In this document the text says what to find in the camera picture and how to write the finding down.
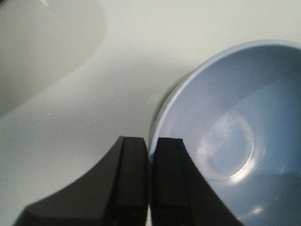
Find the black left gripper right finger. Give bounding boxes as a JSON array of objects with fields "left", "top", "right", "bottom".
[{"left": 150, "top": 138, "right": 242, "bottom": 226}]

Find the blue plastic bowl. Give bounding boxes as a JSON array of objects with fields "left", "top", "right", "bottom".
[{"left": 148, "top": 40, "right": 301, "bottom": 226}]

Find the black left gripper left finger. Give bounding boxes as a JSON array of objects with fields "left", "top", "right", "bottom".
[{"left": 15, "top": 137, "right": 148, "bottom": 226}]

